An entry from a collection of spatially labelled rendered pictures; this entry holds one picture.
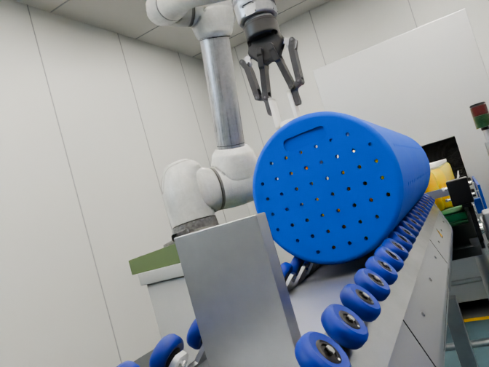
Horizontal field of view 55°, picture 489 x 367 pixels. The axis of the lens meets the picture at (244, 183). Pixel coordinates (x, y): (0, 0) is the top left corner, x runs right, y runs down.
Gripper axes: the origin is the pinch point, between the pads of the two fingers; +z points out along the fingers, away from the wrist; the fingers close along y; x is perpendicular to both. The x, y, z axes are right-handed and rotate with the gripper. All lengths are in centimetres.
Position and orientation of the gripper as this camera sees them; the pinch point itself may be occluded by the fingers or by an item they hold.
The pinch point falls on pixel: (285, 111)
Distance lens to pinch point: 100.5
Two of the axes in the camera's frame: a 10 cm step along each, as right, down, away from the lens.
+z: 2.7, 9.6, -0.8
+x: 4.2, -0.5, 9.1
